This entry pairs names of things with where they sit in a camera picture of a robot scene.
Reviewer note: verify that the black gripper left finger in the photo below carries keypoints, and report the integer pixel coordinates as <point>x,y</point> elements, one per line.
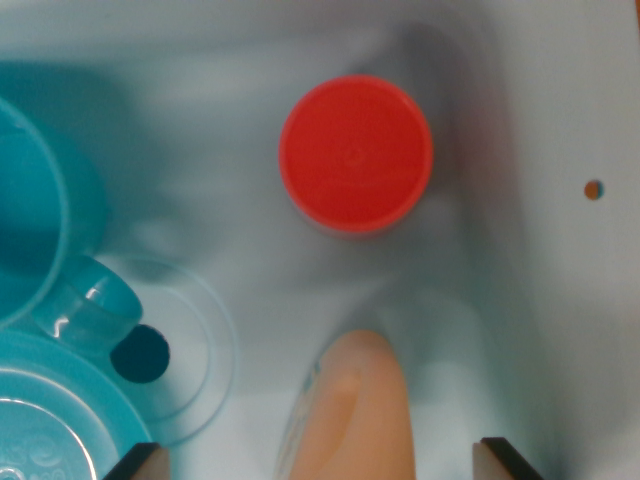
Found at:
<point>142,465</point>

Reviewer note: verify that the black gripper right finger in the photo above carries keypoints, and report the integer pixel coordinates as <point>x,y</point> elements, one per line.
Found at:
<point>500,462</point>

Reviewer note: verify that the cream detergent bottle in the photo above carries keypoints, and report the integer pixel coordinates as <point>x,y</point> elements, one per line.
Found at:
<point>355,415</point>

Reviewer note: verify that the light blue toy sink unit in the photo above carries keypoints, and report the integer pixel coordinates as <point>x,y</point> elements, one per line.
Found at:
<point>525,300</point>

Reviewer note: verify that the teal toy plate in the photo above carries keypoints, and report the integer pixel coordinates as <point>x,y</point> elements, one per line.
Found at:
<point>60,395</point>

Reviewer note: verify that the teal toy mug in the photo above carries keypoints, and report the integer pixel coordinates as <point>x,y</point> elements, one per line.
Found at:
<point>30,215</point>

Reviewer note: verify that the red toy cup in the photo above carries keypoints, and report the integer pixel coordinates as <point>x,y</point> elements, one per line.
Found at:
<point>355,155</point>

